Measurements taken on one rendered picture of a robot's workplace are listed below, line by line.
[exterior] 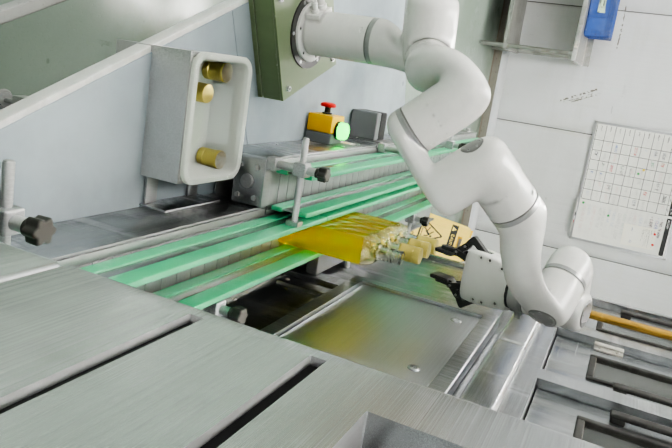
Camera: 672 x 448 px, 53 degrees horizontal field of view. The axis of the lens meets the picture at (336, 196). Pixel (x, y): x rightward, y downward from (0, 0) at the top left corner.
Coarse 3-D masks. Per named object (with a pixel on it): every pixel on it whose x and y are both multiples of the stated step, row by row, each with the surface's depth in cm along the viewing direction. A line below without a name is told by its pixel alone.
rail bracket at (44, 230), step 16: (0, 192) 65; (0, 208) 65; (16, 208) 66; (0, 224) 65; (16, 224) 65; (32, 224) 64; (48, 224) 64; (0, 240) 66; (32, 240) 64; (48, 240) 65
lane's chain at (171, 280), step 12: (420, 192) 228; (384, 204) 196; (264, 216) 131; (216, 228) 116; (276, 240) 138; (132, 252) 97; (240, 252) 126; (252, 252) 130; (84, 264) 89; (204, 264) 115; (216, 264) 119; (228, 264) 122; (168, 276) 106; (180, 276) 109; (192, 276) 112; (144, 288) 102; (156, 288) 104
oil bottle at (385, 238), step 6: (330, 222) 140; (336, 222) 140; (342, 222) 141; (348, 222) 142; (354, 228) 137; (360, 228) 138; (366, 228) 139; (372, 228) 140; (378, 234) 136; (384, 234) 137; (384, 240) 135; (390, 240) 138
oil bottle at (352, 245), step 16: (320, 224) 135; (336, 224) 137; (288, 240) 137; (304, 240) 135; (320, 240) 134; (336, 240) 132; (352, 240) 131; (368, 240) 130; (336, 256) 133; (352, 256) 131; (368, 256) 130
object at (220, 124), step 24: (192, 72) 108; (240, 72) 122; (192, 96) 108; (216, 96) 125; (240, 96) 123; (192, 120) 110; (216, 120) 125; (240, 120) 124; (192, 144) 123; (216, 144) 126; (240, 144) 125; (192, 168) 120
